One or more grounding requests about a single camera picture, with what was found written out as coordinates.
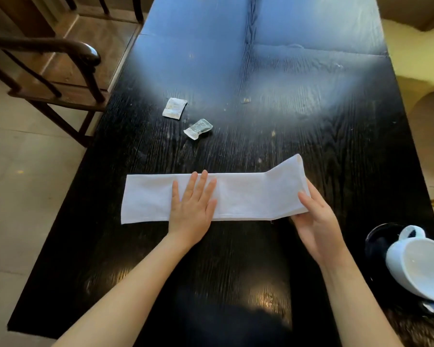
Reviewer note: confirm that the person's left hand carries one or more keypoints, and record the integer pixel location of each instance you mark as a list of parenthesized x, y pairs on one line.
[(190, 216)]

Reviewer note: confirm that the person's right hand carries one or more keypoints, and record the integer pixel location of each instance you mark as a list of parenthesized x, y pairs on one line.
[(320, 231)]

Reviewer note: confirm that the person's left middle finger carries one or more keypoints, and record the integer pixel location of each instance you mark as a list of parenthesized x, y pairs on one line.
[(201, 186)]

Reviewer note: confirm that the person's left little finger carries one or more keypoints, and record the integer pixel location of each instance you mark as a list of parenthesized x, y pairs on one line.
[(175, 195)]

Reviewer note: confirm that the person's left thumb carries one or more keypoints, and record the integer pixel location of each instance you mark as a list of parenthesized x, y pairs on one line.
[(212, 209)]

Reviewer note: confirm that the person's right thumb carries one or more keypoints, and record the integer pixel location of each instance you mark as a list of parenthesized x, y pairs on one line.
[(307, 203)]

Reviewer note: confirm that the white cloth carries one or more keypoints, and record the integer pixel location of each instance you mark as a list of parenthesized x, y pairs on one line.
[(238, 195)]

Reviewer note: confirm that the person's left forearm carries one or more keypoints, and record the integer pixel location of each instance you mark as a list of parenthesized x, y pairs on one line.
[(130, 296)]

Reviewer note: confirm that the person's right forearm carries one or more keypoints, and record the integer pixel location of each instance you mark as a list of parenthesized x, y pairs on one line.
[(358, 307)]

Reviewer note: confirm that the small crumpled clear sachet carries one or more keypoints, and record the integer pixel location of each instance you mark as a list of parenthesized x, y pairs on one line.
[(198, 129)]

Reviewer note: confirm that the small flat white sachet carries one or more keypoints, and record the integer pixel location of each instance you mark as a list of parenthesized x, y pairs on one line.
[(175, 108)]

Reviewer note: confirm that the dark glossy saucer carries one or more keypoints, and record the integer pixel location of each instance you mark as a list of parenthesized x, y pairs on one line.
[(378, 245)]

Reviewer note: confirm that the white ceramic cup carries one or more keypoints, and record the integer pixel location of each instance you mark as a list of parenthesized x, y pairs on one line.
[(419, 263)]

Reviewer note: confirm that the dark wooden armchair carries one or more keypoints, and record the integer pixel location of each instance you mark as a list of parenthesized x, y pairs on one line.
[(58, 90)]

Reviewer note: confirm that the cream upholstered seat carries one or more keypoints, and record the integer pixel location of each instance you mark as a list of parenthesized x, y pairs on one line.
[(416, 54)]

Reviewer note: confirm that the dark wooden chair legs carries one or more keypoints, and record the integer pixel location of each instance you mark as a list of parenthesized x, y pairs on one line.
[(137, 8)]

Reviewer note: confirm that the brown wooden cabinet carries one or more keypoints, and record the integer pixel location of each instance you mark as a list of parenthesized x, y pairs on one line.
[(21, 14)]

